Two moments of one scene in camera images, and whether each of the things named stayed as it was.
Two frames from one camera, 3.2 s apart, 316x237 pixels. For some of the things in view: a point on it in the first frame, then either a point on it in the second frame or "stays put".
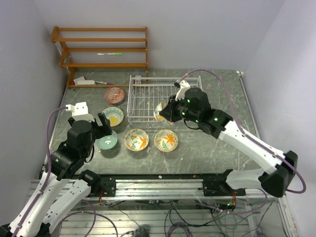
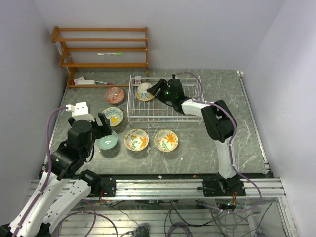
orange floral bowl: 159,108 → 141,93
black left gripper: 105,129 stays put
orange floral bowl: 166,140 stays put
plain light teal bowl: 107,142 stays put
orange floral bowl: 136,139 stays put
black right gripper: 172,105 → 154,90
